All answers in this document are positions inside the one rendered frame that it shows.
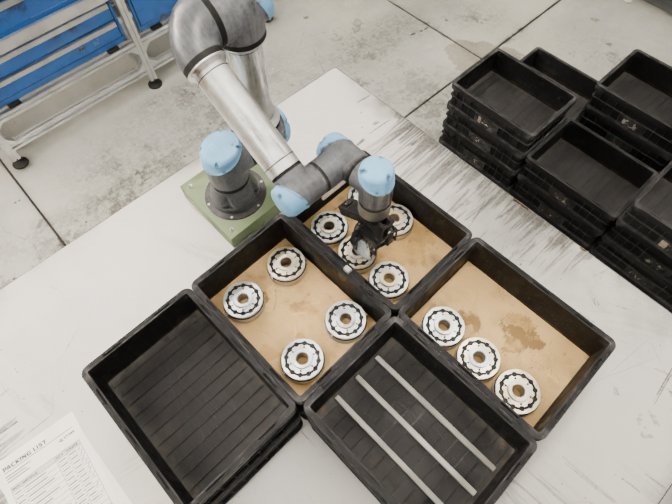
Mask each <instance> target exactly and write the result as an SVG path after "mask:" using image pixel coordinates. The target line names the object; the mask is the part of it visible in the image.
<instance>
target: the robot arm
mask: <svg viewBox="0 0 672 504"><path fill-rule="evenodd" d="M274 14H275V7H274V3H273V0H178V1H177V3H176V4H175V6H174V7H173V9H172V12H171V15H170V19H169V41H170V46H171V50H172V53H173V56H174V59H175V61H176V63H177V65H178V67H179V68H180V70H181V72H182V73H183V74H184V76H185V77H186V78H187V80H188V81H189V82H191V83H196V84H197V85H198V86H199V87H200V89H201V90H202V91H203V92H204V94H205V95H206V96H207V98H208V99H209V100H210V102H211V103H212V104H213V105H214V107H215V108H216V109H217V111H218V112H219V113H220V115H221V116H222V117H223V119H224V120H225V121H226V122H227V124H228V125H229V126H230V128H231V129H232V130H231V131H229V130H223V131H220V130H218V131H215V132H213V133H211V134H209V135H208V136H207V137H206V138H205V139H204V140H203V142H202V144H201V146H200V152H199V154H200V159H201V164H202V167H203V169H204V170H205V172H206V174H207V176H208V178H209V181H210V183H211V184H210V197H211V200H212V202H213V204H214V206H215V207H216V208H217V209H218V210H220V211H222V212H224V213H228V214H238V213H242V212H245V211H247V210H249V209H250V208H251V207H253V206H254V205H255V203H256V202H257V200H258V198H259V195H260V187H259V184H258V181H257V179H256V178H255V177H254V176H253V175H252V174H251V173H250V172H249V170H250V169H251V168H252V167H254V166H255V165H256V164H259V166H260V167H261V168H262V169H263V171H264V172H265V173H266V175H267V176H268V177H269V179H270V180H271V181H272V182H273V184H274V185H275V187H274V189H273V190H272V191H271V197H272V200H273V201H274V202H275V205H276V206H277V207H278V209H279V210H280V211H281V212H282V213H283V214H285V215H286V216H288V217H296V216H297V215H298V214H300V213H301V212H303V211H304V210H306V209H308V208H309V207H310V205H312V204H313V203H314V202H316V201H317V200H318V199H319V198H321V197H322V196H323V195H325V194H326V193H327V192H328V191H330V190H331V189H333V188H334V187H335V186H336V185H338V184H339V183H340V182H342V181H343V180H344V181H345V182H346V183H348V184H349V185H350V186H352V187H353V188H354V189H355V190H356V191H357V192H358V200H356V199H353V198H349V199H347V200H345V201H344V202H343V203H342V204H341V205H339V206H338V208H339V210H340V213H341V215H343V216H346V217H348V218H351V219H353V220H356V221H358V222H357V223H356V225H355V227H354V231H353V232H352V236H351V238H350V243H351V245H352V247H353V249H354V251H355V252H356V254H357V255H362V256H363V257H364V258H365V259H367V260H368V261H370V260H371V257H370V255H369V253H368V251H367V243H368V245H369V251H370V252H371V253H372V254H373V255H374V256H376V251H377V250H378V249H379V248H381V247H383V246H385V245H386V246H387V247H389V244H391V243H392V241H393V239H394V240H395V241H396V238H397V232H398V229H397V228H396V227H395V226H394V225H393V224H394V222H395V220H394V219H393V218H392V217H391V216H390V215H389V213H390V210H391V202H392V195H393V188H394V185H395V168H394V166H393V164H392V162H391V161H390V160H389V159H387V158H386V157H381V156H379V155H373V156H368V155H367V154H366V153H365V152H364V151H362V150H361V149H360V148H359V147H357V146H356V145H355V144H354V143H353V141H351V140H350V139H348V138H347V137H345V136H344V135H342V134H340V133H338V132H331V133H329V134H327V135H326V136H325V137H323V140H322V141H321V142H319V144H318V146H317V149H316V155H317V157H316V158H314V159H313V160H312V161H310V162H309V163H308V164H306V165H305V166H304V165H303V164H302V163H301V161H300V160H299V158H298V157H297V156H296V154H295V153H294V152H293V150H292V149H291V148H290V146H289V145H288V144H287V142H288V141H289V139H290V136H291V129H290V125H289V122H287V118H286V116H285V114H284V113H283V112H282V111H281V109H279V108H278V107H277V106H275V105H273V104H272V99H271V93H270V87H269V82H268V76H267V70H266V64H265V58H264V52H263V47H262V44H263V43H264V41H265V39H266V37H267V30H266V23H265V22H266V21H267V20H271V18H272V17H273V16H274ZM224 50H225V51H226V52H225V51H224ZM226 56H227V59H228V63H229V65H228V63H227V62H226ZM392 229H393V230H394V231H392ZM395 232H396V233H395ZM394 233H395V236H394ZM366 242H367V243H366ZM371 248H372V249H375V251H373V250H372V249H371Z"/></svg>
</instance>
